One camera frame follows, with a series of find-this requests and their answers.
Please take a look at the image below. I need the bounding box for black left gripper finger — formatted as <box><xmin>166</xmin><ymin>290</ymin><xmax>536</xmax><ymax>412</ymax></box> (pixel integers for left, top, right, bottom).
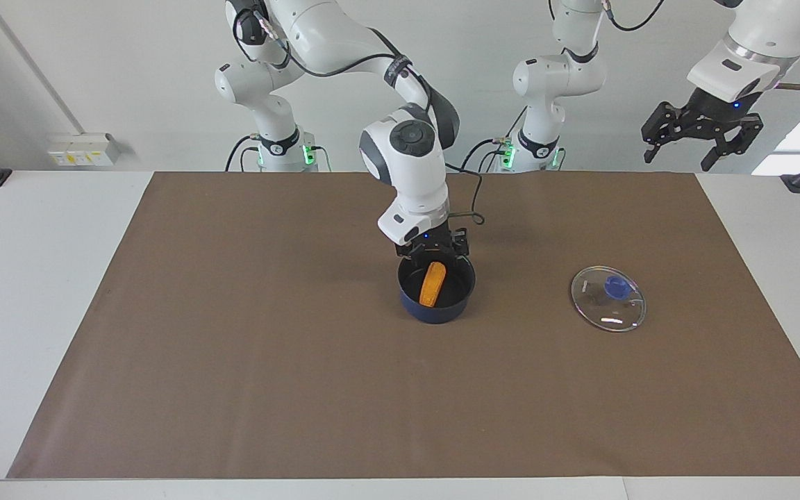
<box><xmin>641</xmin><ymin>101</ymin><xmax>694</xmax><ymax>165</ymax></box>
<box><xmin>701</xmin><ymin>116</ymin><xmax>766</xmax><ymax>173</ymax></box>

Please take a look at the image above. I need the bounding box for yellow corn cob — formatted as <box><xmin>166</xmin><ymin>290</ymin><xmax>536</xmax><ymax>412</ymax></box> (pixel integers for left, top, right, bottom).
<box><xmin>419</xmin><ymin>260</ymin><xmax>448</xmax><ymax>308</ymax></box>

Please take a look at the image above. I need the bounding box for glass lid with blue knob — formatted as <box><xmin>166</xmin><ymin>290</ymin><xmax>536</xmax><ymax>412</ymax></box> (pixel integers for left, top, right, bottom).
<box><xmin>570</xmin><ymin>265</ymin><xmax>647</xmax><ymax>333</ymax></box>

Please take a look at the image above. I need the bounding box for brown table mat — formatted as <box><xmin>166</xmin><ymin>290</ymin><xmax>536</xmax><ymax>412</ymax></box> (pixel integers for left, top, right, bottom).
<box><xmin>6</xmin><ymin>171</ymin><xmax>800</xmax><ymax>480</ymax></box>

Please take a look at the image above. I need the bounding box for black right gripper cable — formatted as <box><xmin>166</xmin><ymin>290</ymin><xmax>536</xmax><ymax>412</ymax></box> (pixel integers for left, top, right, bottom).
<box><xmin>232</xmin><ymin>7</ymin><xmax>486</xmax><ymax>226</ymax></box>

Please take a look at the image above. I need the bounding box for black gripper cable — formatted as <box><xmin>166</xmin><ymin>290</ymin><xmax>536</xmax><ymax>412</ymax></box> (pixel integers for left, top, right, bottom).
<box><xmin>232</xmin><ymin>7</ymin><xmax>486</xmax><ymax>226</ymax></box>
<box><xmin>548</xmin><ymin>0</ymin><xmax>800</xmax><ymax>92</ymax></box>

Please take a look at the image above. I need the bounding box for black pot with blue handle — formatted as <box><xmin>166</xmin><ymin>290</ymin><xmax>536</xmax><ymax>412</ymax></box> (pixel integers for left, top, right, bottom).
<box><xmin>398</xmin><ymin>254</ymin><xmax>477</xmax><ymax>325</ymax></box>

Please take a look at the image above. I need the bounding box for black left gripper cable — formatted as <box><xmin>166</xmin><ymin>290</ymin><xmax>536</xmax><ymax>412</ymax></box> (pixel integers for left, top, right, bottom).
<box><xmin>548</xmin><ymin>0</ymin><xmax>800</xmax><ymax>92</ymax></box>

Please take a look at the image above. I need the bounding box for white wall socket box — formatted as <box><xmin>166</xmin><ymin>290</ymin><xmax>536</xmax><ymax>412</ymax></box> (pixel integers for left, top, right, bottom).
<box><xmin>47</xmin><ymin>133</ymin><xmax>121</xmax><ymax>168</ymax></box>

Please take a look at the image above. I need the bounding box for white wall conduit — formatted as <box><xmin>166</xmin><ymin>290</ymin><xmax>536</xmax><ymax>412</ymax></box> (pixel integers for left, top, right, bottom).
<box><xmin>0</xmin><ymin>0</ymin><xmax>87</xmax><ymax>137</ymax></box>

